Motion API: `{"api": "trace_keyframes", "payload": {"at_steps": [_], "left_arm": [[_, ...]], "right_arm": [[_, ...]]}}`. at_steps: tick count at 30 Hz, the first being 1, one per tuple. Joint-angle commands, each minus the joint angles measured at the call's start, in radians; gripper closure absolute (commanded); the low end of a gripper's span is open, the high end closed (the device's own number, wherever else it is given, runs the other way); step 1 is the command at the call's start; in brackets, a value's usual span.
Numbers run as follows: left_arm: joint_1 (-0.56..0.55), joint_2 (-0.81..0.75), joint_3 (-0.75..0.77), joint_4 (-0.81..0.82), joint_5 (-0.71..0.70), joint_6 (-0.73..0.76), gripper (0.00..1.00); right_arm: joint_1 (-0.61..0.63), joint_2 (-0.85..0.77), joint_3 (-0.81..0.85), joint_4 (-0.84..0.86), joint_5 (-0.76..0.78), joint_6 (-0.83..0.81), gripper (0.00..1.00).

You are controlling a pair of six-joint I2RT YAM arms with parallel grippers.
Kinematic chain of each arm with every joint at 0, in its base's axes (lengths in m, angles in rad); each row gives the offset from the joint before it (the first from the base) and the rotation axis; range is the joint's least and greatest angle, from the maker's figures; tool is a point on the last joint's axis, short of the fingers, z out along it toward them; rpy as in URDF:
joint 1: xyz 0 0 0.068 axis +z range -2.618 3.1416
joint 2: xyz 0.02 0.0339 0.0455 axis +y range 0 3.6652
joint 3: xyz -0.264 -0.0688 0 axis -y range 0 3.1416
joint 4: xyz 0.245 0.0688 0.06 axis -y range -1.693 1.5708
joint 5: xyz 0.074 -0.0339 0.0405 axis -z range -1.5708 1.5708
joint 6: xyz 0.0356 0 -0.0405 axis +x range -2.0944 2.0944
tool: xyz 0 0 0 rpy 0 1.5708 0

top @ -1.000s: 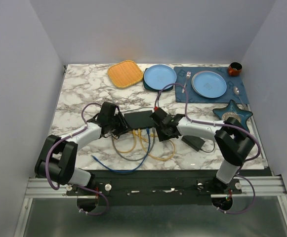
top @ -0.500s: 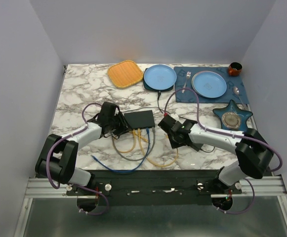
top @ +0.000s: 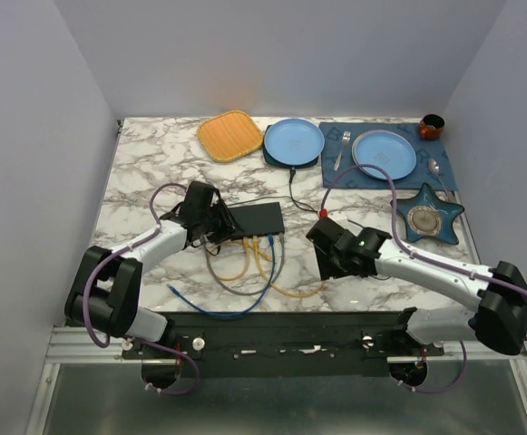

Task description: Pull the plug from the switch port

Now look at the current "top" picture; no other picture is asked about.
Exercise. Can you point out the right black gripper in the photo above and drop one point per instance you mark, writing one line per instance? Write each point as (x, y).
(326, 268)

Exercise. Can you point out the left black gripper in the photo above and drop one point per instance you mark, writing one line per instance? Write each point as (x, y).
(227, 227)

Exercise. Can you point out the black network switch box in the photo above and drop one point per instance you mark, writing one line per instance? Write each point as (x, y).
(258, 220)

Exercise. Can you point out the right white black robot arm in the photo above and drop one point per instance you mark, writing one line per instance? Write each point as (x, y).
(490, 302)

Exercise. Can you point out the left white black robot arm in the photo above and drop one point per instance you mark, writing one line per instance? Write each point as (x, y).
(105, 292)

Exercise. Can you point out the orange woven square mat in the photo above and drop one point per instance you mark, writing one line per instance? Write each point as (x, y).
(230, 136)

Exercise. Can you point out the dark teal coaster under plate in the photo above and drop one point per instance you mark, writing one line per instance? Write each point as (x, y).
(274, 163)

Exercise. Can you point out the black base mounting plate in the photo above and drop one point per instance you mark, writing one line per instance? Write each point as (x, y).
(295, 344)

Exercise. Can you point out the blue star shaped dish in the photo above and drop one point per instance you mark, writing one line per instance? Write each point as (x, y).
(428, 216)

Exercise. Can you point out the light blue plate right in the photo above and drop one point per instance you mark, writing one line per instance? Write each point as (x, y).
(386, 150)

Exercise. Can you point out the light blue plate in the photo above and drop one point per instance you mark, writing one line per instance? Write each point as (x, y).
(294, 142)
(386, 150)

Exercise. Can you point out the light blue plate left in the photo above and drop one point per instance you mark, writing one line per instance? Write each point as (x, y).
(294, 142)

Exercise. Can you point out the silver fork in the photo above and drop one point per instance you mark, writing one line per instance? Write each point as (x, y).
(344, 142)

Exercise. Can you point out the silver spoon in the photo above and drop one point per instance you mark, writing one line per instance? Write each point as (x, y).
(434, 168)

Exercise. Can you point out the dark blue placemat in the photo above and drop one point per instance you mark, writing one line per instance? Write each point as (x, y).
(357, 179)

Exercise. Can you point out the red brown lacquer cup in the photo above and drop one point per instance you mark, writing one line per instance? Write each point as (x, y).
(431, 127)

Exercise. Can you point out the aluminium rail frame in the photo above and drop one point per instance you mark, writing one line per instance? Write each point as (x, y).
(88, 390)

